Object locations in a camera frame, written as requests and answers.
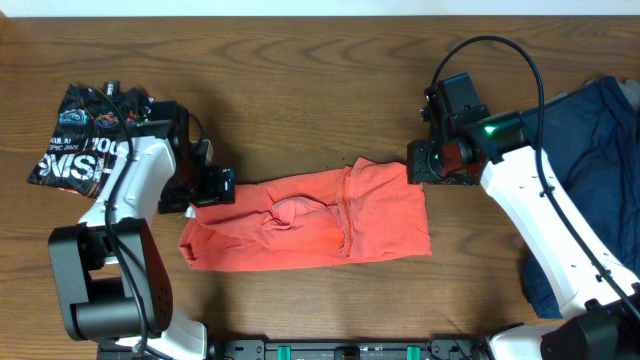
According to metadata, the orange printed t-shirt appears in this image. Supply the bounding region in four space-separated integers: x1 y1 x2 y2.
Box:
180 158 432 272

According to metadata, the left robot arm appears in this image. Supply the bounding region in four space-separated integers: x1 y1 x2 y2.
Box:
48 101 235 360

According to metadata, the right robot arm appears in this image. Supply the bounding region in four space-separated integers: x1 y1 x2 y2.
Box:
407 73 639 359

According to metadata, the folded black printed t-shirt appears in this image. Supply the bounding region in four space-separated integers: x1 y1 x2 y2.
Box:
27 81 154 198

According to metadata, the dark blue denim garment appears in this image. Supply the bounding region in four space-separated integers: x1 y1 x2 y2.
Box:
519 75 640 320

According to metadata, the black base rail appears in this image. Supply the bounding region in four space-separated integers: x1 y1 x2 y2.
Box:
204 336 493 360

